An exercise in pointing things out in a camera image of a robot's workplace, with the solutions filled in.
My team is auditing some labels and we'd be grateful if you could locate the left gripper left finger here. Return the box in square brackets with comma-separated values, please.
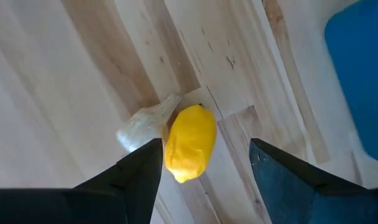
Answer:
[0, 138, 164, 224]

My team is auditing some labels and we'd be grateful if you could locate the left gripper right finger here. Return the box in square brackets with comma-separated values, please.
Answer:
[249, 138, 378, 224]

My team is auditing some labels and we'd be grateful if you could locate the yellow lemon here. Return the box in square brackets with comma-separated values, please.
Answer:
[163, 104, 218, 184]

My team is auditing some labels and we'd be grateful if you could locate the white garlic bulb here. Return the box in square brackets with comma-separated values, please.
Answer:
[116, 94, 183, 153]

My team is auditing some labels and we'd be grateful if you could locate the teal plastic basket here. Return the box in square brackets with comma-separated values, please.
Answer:
[324, 0, 378, 167]

